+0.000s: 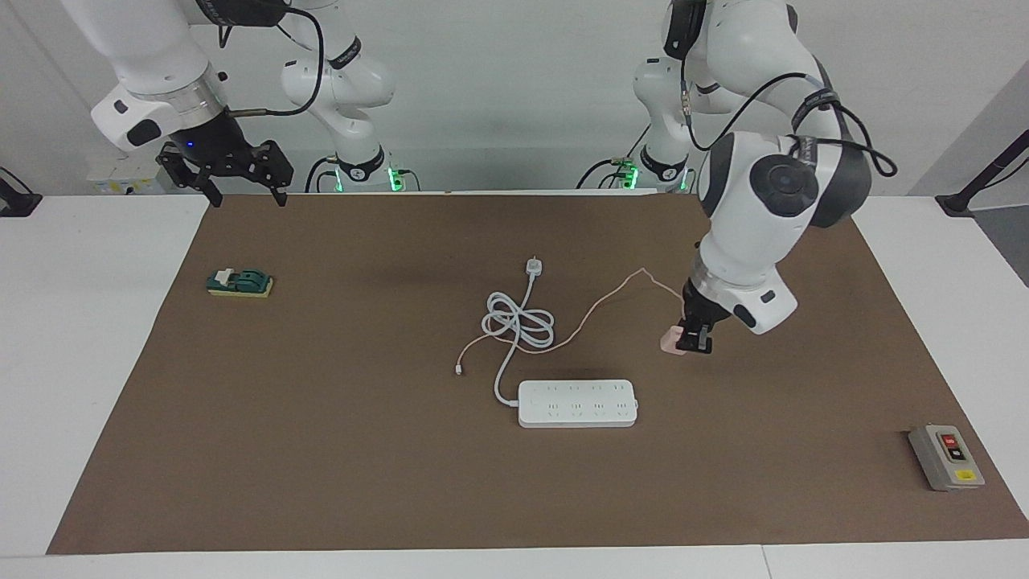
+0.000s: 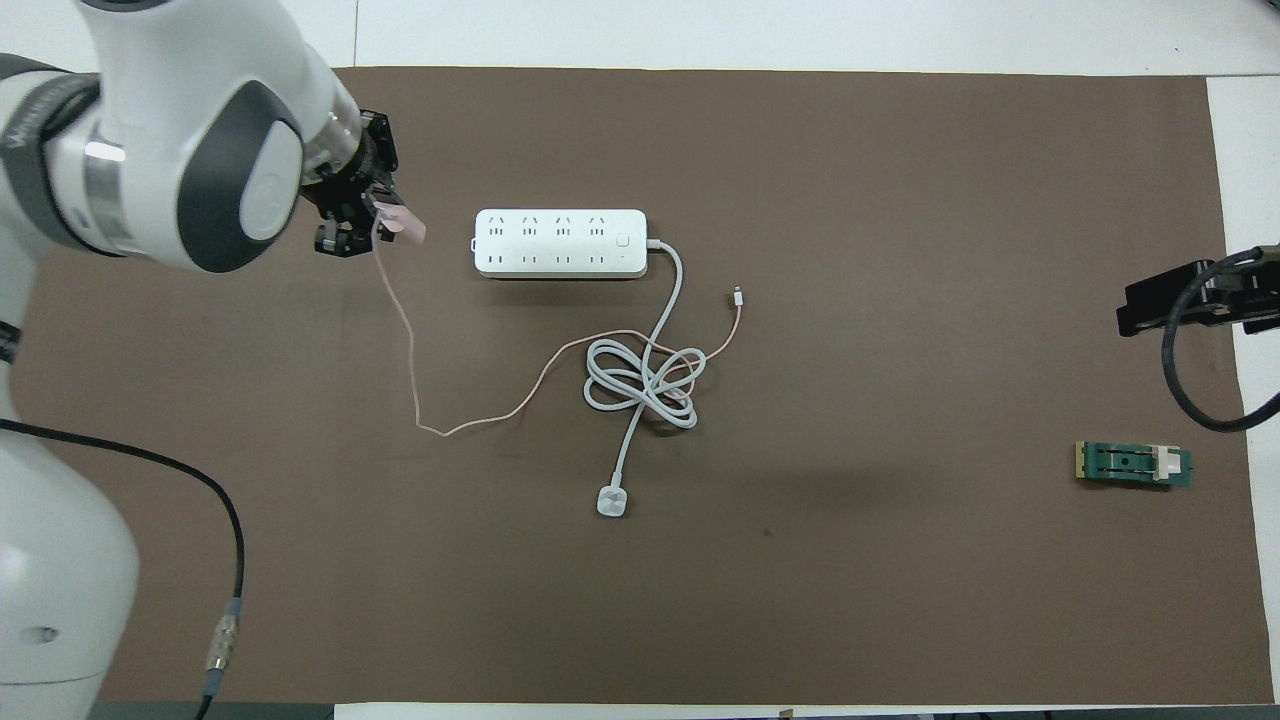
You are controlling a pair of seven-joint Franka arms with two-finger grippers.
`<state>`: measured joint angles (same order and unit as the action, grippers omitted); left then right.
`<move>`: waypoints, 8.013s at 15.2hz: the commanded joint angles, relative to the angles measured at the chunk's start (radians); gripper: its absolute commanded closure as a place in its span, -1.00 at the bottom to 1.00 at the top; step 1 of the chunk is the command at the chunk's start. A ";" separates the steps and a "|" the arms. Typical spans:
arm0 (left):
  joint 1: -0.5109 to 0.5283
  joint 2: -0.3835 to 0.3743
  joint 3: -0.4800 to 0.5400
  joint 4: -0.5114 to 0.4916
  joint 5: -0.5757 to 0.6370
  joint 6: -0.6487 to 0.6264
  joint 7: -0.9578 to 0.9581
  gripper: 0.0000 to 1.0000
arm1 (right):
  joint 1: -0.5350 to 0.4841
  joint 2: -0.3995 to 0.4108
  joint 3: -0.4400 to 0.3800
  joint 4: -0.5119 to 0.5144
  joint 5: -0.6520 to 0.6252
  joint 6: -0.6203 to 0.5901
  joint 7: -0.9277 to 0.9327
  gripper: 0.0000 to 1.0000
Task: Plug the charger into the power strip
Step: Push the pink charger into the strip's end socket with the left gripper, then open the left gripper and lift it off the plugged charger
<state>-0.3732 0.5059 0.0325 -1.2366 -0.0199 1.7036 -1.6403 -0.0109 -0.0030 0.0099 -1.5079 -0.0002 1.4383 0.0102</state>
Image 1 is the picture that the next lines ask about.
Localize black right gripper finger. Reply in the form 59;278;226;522
248;139;295;208
157;142;224;209

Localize white power strip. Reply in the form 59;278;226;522
517;380;639;429

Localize white box yellow labels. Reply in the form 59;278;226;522
87;153;174;195

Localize black clamp stand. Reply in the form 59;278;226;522
937;129;1029;216
0;166;43;218

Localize grey push button box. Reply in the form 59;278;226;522
908;424;986;492

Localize brown table mat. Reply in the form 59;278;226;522
47;191;1029;556

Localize black base cable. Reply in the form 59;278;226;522
576;121;652;191
305;157;338;194

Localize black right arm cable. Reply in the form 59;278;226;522
189;0;325;118

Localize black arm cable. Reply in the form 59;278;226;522
189;0;325;118
679;48;899;179

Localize green knife switch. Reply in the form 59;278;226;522
206;267;275;299

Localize white power strip cord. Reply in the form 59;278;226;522
481;257;555;405

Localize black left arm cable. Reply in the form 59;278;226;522
679;48;899;179

